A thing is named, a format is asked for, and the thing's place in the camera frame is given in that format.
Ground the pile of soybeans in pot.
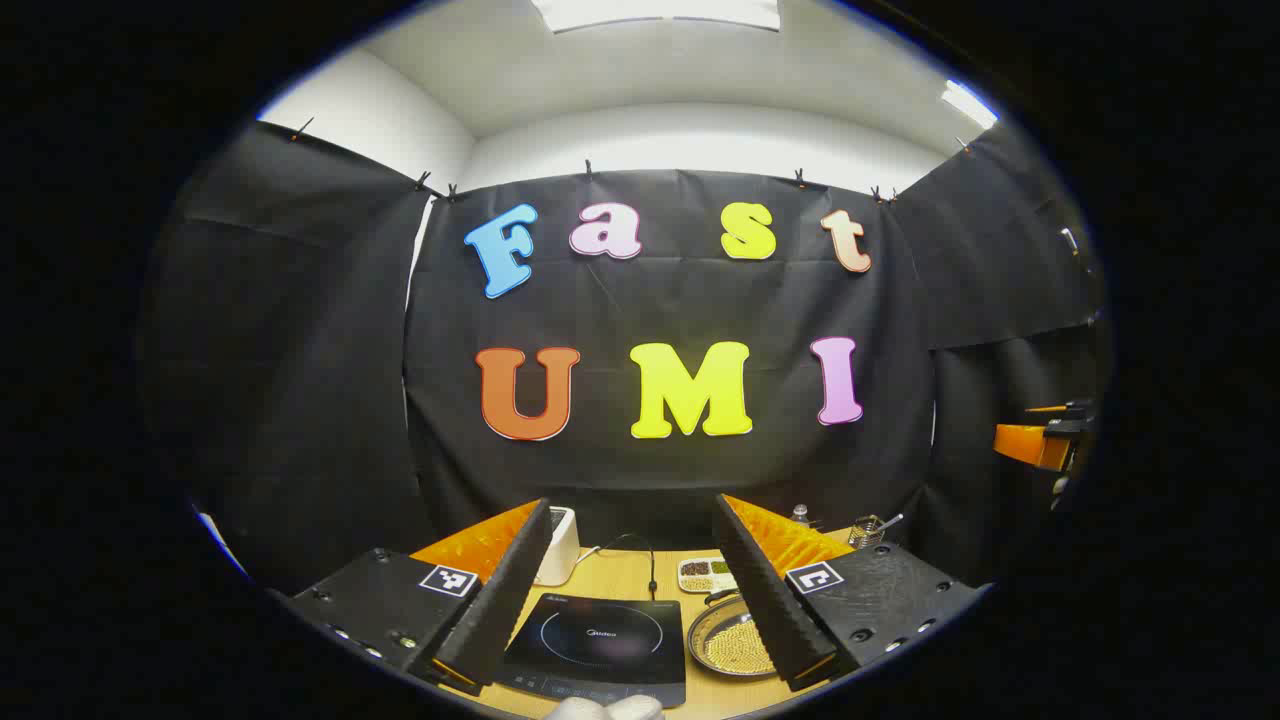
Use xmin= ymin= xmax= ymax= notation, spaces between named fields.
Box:
xmin=703 ymin=620 xmax=777 ymax=676

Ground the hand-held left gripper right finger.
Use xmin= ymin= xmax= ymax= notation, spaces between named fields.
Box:
xmin=712 ymin=493 xmax=989 ymax=693

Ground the white toaster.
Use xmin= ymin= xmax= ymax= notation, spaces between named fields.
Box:
xmin=533 ymin=506 xmax=581 ymax=587

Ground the stainless steel pot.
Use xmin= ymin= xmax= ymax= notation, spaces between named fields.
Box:
xmin=687 ymin=588 xmax=801 ymax=681

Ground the ceiling light panel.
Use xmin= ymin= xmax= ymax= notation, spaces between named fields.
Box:
xmin=530 ymin=0 xmax=782 ymax=34
xmin=940 ymin=80 xmax=999 ymax=129

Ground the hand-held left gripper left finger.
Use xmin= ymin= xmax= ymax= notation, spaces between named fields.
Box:
xmin=285 ymin=498 xmax=554 ymax=698

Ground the black power cable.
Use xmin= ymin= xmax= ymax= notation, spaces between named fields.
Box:
xmin=598 ymin=533 xmax=659 ymax=601

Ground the white divided dish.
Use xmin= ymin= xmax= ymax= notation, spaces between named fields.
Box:
xmin=677 ymin=557 xmax=738 ymax=594

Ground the black induction cooktop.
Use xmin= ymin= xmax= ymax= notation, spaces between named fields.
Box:
xmin=495 ymin=592 xmax=688 ymax=709

